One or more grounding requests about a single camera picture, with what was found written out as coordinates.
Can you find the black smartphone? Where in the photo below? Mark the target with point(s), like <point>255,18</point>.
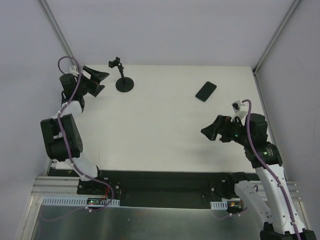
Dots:
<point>206,91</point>

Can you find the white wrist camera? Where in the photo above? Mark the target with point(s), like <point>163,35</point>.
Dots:
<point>240,110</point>
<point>73,68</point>

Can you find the left aluminium corner post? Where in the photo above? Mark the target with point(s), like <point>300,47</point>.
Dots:
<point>44,5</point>

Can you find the right aluminium corner post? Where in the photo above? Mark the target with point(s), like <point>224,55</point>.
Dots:
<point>276,35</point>

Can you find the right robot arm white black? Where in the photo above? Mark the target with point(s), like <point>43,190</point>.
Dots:
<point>277,217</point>

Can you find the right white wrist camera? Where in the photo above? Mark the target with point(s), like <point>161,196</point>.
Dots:
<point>240,110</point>

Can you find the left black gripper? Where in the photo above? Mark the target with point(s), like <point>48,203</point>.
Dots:
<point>88,81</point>

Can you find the white cable duct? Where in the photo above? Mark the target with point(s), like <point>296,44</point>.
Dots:
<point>74,201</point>
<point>219,205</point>

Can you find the black phone stand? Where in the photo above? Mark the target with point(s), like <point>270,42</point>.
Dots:
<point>124,84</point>

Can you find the left white cable duct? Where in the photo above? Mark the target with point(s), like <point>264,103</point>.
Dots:
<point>74,201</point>

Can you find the right white cable duct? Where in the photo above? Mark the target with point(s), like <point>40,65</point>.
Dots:
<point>219,205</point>

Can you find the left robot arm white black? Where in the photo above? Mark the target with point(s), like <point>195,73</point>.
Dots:
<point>61,136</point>

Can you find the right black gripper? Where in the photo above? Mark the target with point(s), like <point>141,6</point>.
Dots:
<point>222,128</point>

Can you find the aluminium frame rail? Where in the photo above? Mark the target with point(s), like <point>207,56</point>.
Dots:
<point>67,186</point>

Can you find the aluminium corner post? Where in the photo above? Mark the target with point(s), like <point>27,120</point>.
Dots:
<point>276,35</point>
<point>44,5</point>

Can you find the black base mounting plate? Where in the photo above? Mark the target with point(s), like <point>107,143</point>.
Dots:
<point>159,189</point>

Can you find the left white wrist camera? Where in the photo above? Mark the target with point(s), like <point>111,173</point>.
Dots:
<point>73,68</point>

